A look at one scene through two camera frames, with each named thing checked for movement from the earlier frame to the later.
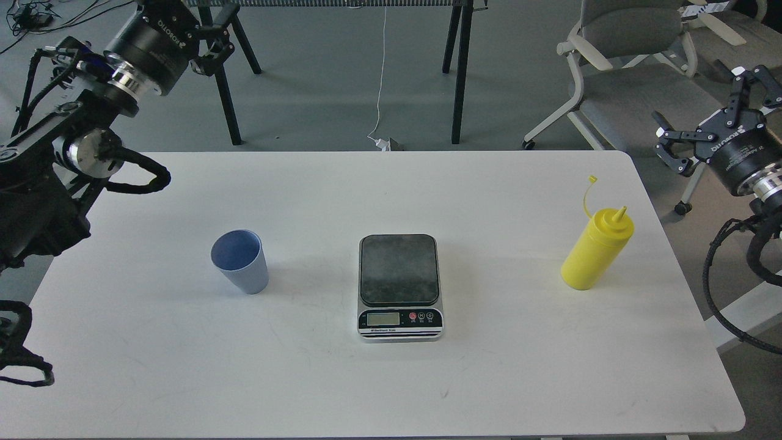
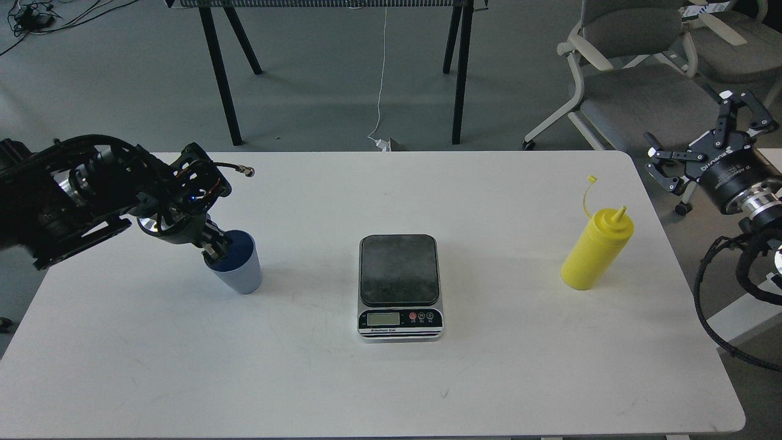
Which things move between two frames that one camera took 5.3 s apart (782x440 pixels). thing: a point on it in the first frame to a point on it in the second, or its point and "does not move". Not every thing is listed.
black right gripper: (738, 151) to (733, 167)
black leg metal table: (459, 36) does not move
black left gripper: (151, 47) to (179, 205)
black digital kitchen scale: (399, 288) does not move
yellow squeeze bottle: (597, 246) does not move
